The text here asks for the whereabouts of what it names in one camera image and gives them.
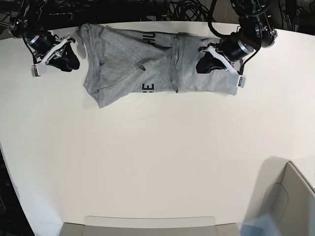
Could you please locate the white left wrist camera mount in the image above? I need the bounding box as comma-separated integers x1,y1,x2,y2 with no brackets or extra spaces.
198,46,246,88

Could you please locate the beige chair back bottom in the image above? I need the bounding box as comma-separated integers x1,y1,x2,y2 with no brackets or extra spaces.
59,216,241,236

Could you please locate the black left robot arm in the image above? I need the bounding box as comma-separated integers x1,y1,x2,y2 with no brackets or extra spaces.
196,0,278,75

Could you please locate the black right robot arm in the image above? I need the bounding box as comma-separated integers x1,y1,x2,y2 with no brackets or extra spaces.
8,0,80,77

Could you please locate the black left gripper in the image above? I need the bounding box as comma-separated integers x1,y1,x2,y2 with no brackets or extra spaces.
196,34,253,74

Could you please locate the beige partition panel right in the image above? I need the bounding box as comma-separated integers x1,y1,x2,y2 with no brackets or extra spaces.
259,162,315,236

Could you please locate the grey T-shirt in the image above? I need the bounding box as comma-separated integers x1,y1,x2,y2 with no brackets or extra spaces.
80,24,237,108

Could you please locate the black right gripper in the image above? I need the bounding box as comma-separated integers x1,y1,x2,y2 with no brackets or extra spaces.
26,33,80,72

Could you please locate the black cable bundle top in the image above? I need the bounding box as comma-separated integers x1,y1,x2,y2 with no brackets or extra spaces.
137,0,217,23

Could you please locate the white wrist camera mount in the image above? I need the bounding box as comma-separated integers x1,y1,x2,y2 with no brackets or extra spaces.
31,36,76,77
198,46,246,88

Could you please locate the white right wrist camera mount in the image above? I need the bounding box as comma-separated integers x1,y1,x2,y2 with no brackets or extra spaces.
31,36,76,77

